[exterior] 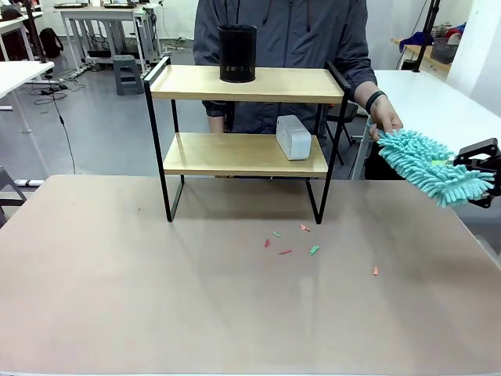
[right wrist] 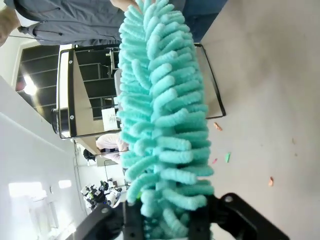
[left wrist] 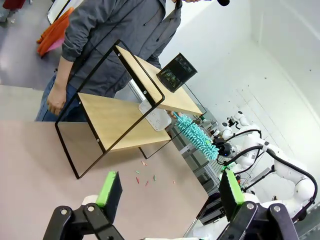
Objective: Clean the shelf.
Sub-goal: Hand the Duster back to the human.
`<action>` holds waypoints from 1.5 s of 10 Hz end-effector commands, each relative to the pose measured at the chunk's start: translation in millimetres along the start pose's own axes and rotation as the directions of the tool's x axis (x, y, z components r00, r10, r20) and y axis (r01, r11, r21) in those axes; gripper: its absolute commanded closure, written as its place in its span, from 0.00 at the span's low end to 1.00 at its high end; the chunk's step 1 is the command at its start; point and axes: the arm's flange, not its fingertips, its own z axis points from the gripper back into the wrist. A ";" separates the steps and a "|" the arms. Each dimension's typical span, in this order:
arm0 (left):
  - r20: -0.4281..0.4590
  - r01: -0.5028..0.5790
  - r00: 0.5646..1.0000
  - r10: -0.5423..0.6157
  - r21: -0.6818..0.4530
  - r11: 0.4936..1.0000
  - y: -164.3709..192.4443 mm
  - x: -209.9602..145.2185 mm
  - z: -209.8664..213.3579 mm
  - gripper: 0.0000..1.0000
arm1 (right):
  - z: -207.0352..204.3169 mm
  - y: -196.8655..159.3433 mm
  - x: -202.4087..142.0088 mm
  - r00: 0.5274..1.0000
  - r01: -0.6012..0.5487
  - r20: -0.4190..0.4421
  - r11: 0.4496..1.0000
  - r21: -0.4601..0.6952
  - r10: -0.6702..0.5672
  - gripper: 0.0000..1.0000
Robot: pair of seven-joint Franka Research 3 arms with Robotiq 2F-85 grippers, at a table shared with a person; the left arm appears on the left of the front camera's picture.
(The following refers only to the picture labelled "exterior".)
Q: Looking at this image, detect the white table with leg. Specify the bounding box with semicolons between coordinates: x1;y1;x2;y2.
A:
0;60;56;135

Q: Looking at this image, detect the teal chenille duster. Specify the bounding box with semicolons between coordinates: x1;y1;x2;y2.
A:
366;120;496;209

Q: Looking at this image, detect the person's left hand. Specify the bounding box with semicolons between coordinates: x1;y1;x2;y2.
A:
369;96;405;140

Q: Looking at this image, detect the grey rectangular speaker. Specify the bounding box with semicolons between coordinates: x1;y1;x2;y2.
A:
275;114;313;161

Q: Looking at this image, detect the white background desk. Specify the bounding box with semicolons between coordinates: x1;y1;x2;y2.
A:
0;10;44;63

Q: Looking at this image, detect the grey plastic step stool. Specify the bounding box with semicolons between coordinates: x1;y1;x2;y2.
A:
112;54;146;96

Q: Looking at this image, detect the black wristband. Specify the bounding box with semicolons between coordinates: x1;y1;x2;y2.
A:
365;90;389;113

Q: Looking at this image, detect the black mesh pen cup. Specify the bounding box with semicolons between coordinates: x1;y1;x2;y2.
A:
217;24;258;85

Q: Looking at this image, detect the black pole with clamp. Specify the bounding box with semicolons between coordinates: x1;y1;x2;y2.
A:
23;0;49;64

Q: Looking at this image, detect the blue cloth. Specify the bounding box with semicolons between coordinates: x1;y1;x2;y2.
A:
398;30;434;52

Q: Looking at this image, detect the black vertical pole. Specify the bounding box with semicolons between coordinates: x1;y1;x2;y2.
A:
410;0;440;74

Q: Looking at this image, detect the large white table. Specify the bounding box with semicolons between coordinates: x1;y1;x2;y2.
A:
350;69;501;181

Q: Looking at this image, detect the two-tier wooden black-frame shelf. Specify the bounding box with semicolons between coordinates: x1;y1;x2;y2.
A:
142;56;351;226

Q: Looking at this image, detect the black floor cable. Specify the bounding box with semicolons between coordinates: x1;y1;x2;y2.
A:
34;72;77;175

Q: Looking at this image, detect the wooden background table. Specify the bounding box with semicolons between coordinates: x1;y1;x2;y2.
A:
390;37;453;74

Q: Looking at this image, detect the person in grey jacket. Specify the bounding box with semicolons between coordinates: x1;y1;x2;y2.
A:
192;0;377;136

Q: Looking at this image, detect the person's left forearm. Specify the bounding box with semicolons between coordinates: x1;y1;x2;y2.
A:
354;82;377;111

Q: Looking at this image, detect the grey mesh basket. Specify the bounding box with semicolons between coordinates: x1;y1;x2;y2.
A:
431;36;460;64

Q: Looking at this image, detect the black backpack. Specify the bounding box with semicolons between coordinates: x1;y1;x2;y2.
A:
38;27;64;60

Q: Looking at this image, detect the white metal-frame desk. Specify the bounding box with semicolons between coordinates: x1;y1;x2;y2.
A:
53;2;162;76

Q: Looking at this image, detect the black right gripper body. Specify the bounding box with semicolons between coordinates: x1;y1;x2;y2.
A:
472;150;501;199

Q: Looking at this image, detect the black folding chair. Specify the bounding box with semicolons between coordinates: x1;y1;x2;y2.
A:
325;102;359;166

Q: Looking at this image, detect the grey chair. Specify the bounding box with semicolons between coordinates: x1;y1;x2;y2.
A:
0;165;28;229

